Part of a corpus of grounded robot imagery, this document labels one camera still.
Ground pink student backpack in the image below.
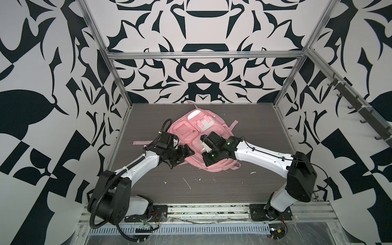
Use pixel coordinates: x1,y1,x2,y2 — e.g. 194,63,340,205
133,102,242,173

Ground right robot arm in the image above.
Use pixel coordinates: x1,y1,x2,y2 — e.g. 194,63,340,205
200,132,317,221

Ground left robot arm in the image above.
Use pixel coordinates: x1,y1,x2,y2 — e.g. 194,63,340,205
87,131,195,229

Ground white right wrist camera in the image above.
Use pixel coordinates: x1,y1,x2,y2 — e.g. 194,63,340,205
200,135,213,152

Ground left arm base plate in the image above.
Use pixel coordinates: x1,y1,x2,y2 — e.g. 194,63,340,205
125,205,168,223

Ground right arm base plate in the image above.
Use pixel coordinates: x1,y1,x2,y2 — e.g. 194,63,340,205
249,204,292,222

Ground white perforated cable duct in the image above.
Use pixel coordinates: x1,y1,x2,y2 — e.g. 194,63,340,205
89,223,270,235

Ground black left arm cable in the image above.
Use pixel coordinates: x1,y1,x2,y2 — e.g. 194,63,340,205
88,118,174,243

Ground aluminium front rail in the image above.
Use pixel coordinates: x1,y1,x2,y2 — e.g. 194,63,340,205
78,201,337,226

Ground wall hook rack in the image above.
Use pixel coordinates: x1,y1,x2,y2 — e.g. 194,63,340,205
327,73,392,148

